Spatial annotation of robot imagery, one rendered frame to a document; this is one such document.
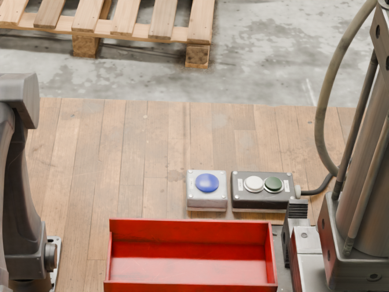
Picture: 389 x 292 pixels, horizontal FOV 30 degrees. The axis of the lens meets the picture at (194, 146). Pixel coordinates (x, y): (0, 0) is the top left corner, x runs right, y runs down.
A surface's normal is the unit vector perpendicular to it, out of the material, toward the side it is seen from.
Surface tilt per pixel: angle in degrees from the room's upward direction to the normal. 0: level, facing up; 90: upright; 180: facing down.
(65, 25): 0
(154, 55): 0
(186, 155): 0
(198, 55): 90
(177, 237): 90
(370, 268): 90
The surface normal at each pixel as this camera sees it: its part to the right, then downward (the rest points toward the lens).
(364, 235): -0.57, 0.56
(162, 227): 0.01, 0.71
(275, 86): 0.05, -0.71
